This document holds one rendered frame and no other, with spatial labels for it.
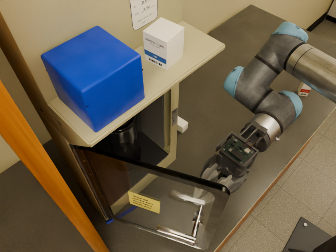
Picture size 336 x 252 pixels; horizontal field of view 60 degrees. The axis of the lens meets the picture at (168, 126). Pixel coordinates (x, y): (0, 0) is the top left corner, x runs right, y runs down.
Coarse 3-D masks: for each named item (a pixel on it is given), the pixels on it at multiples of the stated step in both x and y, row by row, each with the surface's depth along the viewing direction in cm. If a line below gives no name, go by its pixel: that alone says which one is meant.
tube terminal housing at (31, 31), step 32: (0, 0) 33; (32, 0) 36; (64, 0) 39; (96, 0) 42; (128, 0) 47; (160, 0) 52; (0, 32) 40; (32, 32) 38; (64, 32) 42; (128, 32) 51; (32, 64) 41; (32, 96) 53; (64, 160) 76
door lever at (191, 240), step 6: (192, 222) 66; (198, 222) 65; (162, 228) 64; (168, 228) 64; (168, 234) 64; (174, 234) 64; (180, 234) 64; (186, 234) 64; (192, 234) 64; (180, 240) 64; (186, 240) 63; (192, 240) 63
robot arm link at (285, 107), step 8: (272, 96) 70; (280, 96) 70; (288, 96) 70; (296, 96) 71; (264, 104) 70; (272, 104) 69; (280, 104) 69; (288, 104) 69; (296, 104) 70; (256, 112) 72; (264, 112) 68; (272, 112) 67; (280, 112) 68; (288, 112) 68; (296, 112) 69; (280, 120) 67; (288, 120) 68
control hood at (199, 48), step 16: (192, 32) 57; (192, 48) 55; (208, 48) 55; (144, 64) 52; (176, 64) 52; (192, 64) 52; (144, 80) 49; (160, 80) 49; (176, 80) 50; (64, 112) 45; (128, 112) 45; (64, 128) 48; (80, 128) 43; (112, 128) 44; (80, 144) 46
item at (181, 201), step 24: (96, 168) 61; (120, 168) 57; (144, 168) 53; (120, 192) 67; (144, 192) 62; (168, 192) 58; (192, 192) 55; (216, 192) 52; (120, 216) 82; (144, 216) 75; (168, 216) 69; (192, 216) 64; (216, 216) 60
